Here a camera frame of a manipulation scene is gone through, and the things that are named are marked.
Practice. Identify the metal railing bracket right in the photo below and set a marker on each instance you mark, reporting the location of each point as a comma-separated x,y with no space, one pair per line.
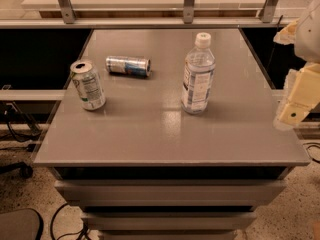
266,15

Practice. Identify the upright green white soda can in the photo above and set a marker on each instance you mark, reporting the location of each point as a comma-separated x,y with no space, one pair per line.
86,80

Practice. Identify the metal railing bracket middle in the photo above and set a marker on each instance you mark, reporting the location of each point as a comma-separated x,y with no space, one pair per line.
188,11

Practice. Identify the lying silver blue can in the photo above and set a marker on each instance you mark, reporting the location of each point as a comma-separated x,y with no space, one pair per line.
128,65

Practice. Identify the grey drawer cabinet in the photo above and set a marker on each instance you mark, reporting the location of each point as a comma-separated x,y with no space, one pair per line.
140,168

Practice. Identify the black office chair base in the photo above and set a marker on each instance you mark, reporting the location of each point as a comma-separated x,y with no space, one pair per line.
25,171

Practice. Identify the metal railing bracket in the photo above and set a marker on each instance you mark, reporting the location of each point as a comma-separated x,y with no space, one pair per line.
188,11
266,15
67,11

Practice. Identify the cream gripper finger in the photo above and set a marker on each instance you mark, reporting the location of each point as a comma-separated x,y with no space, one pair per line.
287,35
301,94

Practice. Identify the grey seat cushion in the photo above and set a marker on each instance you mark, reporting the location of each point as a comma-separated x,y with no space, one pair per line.
23,224

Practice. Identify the metal railing bracket left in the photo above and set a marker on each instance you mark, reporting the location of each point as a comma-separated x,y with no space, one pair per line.
67,11

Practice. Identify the clear plastic water bottle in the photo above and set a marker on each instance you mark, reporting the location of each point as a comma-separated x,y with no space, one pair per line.
198,75

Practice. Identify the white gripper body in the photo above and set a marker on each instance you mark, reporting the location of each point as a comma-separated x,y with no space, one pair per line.
310,39

